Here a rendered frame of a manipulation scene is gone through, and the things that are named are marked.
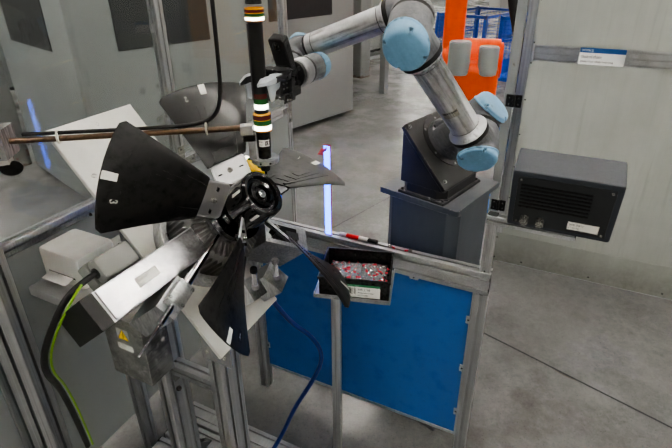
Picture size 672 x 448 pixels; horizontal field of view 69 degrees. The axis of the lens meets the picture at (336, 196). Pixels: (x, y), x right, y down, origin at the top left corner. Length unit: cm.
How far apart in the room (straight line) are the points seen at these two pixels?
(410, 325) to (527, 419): 78
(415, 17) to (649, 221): 210
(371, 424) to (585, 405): 92
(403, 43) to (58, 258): 113
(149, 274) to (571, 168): 104
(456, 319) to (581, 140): 148
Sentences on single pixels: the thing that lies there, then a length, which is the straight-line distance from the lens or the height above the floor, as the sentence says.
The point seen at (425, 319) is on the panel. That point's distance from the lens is 176.
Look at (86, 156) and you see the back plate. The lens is 136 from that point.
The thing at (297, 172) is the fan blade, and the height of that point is 118.
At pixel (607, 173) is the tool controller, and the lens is 139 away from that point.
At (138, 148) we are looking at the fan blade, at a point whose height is 138.
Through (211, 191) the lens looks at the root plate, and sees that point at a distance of 116.
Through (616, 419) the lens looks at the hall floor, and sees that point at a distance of 251.
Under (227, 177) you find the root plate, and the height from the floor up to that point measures 124.
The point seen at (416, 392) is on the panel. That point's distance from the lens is 200.
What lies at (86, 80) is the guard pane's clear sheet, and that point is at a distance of 178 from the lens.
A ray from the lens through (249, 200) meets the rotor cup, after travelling 114.
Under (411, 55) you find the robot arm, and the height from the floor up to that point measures 151.
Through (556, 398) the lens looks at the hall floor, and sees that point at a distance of 249.
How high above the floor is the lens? 173
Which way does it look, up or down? 26 degrees down
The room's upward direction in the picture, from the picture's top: 1 degrees counter-clockwise
